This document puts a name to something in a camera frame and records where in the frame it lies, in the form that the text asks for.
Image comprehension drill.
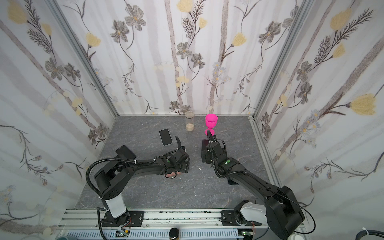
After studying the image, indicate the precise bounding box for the pink plastic goblet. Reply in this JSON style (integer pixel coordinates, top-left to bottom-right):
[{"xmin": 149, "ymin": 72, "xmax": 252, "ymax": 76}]
[{"xmin": 205, "ymin": 114, "xmax": 218, "ymax": 135}]

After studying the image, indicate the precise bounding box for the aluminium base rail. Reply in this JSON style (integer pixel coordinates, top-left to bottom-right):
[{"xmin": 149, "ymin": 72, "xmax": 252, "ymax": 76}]
[{"xmin": 53, "ymin": 209, "xmax": 278, "ymax": 240}]

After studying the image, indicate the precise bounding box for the black purple-edged phone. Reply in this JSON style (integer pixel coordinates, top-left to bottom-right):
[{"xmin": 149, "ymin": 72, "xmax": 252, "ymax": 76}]
[{"xmin": 159, "ymin": 128, "xmax": 174, "ymax": 146}]

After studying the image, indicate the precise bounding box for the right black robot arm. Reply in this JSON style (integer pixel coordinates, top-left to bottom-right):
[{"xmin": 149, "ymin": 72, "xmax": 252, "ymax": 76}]
[{"xmin": 202, "ymin": 140, "xmax": 305, "ymax": 240}]

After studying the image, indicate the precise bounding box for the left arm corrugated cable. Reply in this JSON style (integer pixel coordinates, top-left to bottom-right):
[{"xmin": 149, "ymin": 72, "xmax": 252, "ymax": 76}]
[{"xmin": 85, "ymin": 157, "xmax": 157, "ymax": 199}]

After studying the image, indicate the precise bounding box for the black phone at right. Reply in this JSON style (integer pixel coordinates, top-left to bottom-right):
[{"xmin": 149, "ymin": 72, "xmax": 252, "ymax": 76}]
[{"xmin": 228, "ymin": 179, "xmax": 238, "ymax": 185}]

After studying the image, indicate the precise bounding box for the clear jar with grains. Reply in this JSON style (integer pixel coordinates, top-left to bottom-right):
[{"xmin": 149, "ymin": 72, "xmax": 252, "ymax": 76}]
[{"xmin": 185, "ymin": 111, "xmax": 195, "ymax": 132}]

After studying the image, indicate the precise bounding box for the salmon pink phone case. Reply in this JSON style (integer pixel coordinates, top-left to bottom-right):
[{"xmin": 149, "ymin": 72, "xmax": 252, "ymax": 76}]
[{"xmin": 166, "ymin": 172, "xmax": 182, "ymax": 179}]

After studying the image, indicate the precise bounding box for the black round knob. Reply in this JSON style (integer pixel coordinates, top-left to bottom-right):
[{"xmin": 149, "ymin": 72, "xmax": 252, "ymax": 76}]
[{"xmin": 169, "ymin": 228, "xmax": 180, "ymax": 240}]

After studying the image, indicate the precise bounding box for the blue-edged black phone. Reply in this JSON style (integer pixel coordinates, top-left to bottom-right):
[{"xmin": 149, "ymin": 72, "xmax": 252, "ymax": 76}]
[{"xmin": 202, "ymin": 139, "xmax": 209, "ymax": 151}]

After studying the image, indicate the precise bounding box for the black phone case at left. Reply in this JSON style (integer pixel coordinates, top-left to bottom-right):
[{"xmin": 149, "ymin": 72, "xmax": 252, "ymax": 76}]
[{"xmin": 116, "ymin": 145, "xmax": 137, "ymax": 160}]

